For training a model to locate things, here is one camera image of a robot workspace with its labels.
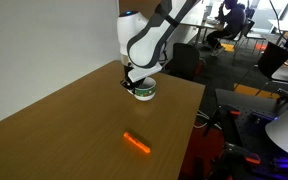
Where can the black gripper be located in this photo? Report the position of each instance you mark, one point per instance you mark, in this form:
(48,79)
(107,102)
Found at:
(126,75)

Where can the white cup with green band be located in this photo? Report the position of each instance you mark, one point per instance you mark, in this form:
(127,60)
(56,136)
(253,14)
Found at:
(146,93)

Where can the orange highlighter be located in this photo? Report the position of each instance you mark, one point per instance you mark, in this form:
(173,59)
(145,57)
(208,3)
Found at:
(137,142)

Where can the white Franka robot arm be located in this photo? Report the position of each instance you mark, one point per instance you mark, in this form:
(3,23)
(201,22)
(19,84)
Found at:
(144,43)

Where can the black office chair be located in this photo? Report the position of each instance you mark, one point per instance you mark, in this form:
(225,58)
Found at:
(184,60)
(273,60)

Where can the brown cork notice board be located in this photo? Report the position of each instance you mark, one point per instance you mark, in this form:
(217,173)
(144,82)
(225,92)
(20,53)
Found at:
(130,5)

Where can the light office desk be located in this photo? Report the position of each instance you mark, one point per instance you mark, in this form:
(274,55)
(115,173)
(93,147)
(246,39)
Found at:
(204,24)

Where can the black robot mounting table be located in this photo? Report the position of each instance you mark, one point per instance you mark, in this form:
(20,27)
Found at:
(247,123)

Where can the seated person in dark clothes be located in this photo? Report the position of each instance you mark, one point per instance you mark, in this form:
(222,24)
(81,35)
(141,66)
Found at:
(235,20)

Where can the grey-legged office chair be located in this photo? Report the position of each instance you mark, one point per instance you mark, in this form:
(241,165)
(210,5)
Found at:
(249,33)

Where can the grey office table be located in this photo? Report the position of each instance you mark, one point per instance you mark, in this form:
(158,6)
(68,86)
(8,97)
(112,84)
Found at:
(287,75)

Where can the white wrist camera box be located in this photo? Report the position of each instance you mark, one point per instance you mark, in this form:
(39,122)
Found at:
(144,71)

